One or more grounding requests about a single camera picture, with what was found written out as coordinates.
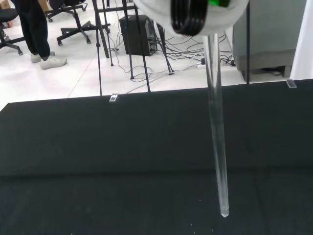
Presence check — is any black floor cable bundle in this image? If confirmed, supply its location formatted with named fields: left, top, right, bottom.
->
left=107, top=31, right=236, bottom=81

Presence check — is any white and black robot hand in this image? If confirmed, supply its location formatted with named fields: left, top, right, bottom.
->
left=134, top=0, right=250, bottom=36

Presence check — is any thin black pole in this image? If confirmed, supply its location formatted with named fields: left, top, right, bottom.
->
left=245, top=4, right=251, bottom=85

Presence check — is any black computer tower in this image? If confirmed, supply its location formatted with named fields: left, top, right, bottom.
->
left=119, top=14, right=157, bottom=57

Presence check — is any grey metal cabinet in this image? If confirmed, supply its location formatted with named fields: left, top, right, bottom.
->
left=232, top=0, right=308, bottom=81

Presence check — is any black bench cloth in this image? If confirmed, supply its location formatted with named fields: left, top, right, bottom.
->
left=0, top=78, right=313, bottom=235

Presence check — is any person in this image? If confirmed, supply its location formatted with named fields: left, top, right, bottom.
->
left=10, top=0, right=68, bottom=70

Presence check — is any white board panel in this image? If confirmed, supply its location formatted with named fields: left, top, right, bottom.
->
left=289, top=0, right=313, bottom=81

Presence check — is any black office chair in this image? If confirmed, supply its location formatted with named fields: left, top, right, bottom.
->
left=0, top=7, right=25, bottom=56
left=38, top=0, right=91, bottom=47

